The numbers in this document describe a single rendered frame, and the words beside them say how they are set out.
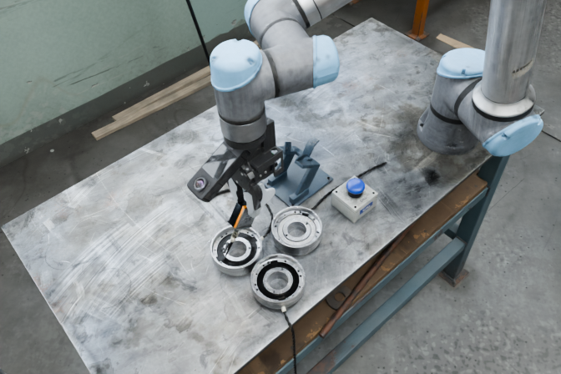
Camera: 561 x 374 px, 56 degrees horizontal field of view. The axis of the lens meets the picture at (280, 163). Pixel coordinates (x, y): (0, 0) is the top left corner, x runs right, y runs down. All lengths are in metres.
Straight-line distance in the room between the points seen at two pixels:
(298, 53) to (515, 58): 0.41
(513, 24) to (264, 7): 0.41
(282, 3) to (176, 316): 0.61
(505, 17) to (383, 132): 0.50
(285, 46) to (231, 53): 0.09
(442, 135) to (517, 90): 0.28
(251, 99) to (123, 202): 0.55
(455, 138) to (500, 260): 0.94
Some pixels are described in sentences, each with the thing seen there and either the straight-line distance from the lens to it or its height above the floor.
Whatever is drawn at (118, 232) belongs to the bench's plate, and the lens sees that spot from 1.20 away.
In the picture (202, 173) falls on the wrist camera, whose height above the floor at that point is 1.07.
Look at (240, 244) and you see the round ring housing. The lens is 1.10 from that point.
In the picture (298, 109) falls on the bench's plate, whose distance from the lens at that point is 1.39.
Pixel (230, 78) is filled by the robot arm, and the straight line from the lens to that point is 0.75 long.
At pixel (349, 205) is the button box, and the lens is 1.12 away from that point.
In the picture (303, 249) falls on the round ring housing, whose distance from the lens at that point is 1.07.
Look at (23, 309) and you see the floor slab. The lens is 2.18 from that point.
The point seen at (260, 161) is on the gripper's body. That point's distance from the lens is 0.90.
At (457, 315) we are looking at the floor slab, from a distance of 2.00.
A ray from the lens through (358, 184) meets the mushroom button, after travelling 1.12.
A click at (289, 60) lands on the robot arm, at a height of 1.26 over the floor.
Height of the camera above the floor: 1.73
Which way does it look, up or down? 48 degrees down
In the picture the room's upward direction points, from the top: 3 degrees counter-clockwise
